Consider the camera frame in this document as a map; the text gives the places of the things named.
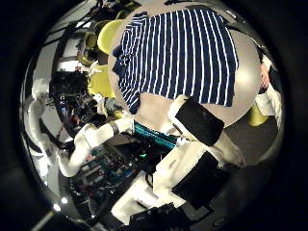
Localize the teal circuit board strip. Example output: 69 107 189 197
132 121 178 150

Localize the person in white jacket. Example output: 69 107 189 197
255 54 284 129

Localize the black equipment cluster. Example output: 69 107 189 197
48 69 99 129

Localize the yellow chair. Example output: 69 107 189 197
88 64 116 99
96 18 126 56
245 102 270 128

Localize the blue white striped shirt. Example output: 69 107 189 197
111 8 240 116

